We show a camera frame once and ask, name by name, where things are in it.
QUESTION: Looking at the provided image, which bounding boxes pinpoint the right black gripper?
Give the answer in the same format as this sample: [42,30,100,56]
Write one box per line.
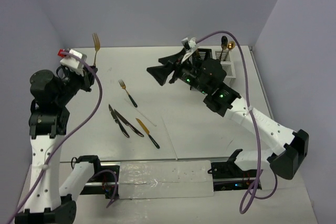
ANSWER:
[146,48,209,94]

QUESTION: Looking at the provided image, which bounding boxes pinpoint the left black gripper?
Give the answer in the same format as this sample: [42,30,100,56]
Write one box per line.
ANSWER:
[56,63,98,104]

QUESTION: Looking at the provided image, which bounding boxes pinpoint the gold knife green handle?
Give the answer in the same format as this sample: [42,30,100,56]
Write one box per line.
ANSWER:
[136,118,160,149]

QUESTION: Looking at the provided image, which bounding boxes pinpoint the gold spoon green handle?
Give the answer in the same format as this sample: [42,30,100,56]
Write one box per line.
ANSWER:
[224,41,236,61]

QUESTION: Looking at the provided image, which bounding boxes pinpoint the white fork green handle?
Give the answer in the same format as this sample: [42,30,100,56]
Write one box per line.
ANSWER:
[92,33,101,66]

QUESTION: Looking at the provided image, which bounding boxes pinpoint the black steak knife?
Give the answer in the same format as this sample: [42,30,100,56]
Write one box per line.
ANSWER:
[108,104,130,138]
[114,110,144,137]

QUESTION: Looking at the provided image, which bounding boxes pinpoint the black spoon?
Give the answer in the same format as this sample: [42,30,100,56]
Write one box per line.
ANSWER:
[219,36,228,61]

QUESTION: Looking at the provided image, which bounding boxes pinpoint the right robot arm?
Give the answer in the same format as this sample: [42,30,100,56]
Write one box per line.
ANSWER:
[147,50,309,180]

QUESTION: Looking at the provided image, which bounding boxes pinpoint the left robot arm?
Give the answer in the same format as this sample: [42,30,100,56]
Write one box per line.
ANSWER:
[11,65,103,223]

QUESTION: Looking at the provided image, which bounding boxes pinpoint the black utensil container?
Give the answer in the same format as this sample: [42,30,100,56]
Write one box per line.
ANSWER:
[188,48,214,88]

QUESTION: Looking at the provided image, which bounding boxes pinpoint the white chopstick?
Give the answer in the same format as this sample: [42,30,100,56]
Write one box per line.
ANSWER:
[161,117,179,161]
[124,98,157,127]

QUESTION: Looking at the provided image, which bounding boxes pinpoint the white utensil container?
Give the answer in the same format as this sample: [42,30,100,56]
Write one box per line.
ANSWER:
[213,50,236,87]

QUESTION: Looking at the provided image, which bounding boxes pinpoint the silver tape sheet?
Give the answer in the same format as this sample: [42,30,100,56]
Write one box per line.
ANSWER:
[119,161,214,199]

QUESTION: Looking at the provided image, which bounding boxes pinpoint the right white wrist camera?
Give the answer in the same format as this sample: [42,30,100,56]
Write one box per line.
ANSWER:
[181,37,198,63]

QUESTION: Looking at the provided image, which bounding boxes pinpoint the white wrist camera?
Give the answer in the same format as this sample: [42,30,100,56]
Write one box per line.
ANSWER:
[58,49,87,76]
[181,37,198,63]

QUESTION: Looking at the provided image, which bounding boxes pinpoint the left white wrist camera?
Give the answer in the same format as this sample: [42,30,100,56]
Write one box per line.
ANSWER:
[58,49,87,76]

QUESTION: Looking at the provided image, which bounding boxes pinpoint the gold fork green handle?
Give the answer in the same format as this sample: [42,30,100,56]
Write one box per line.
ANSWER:
[118,79,138,108]

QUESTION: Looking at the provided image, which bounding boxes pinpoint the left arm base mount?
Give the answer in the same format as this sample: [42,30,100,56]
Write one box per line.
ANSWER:
[70,155,120,200]

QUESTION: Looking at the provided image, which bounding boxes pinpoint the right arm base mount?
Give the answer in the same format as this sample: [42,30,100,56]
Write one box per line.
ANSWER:
[207,149,257,191]

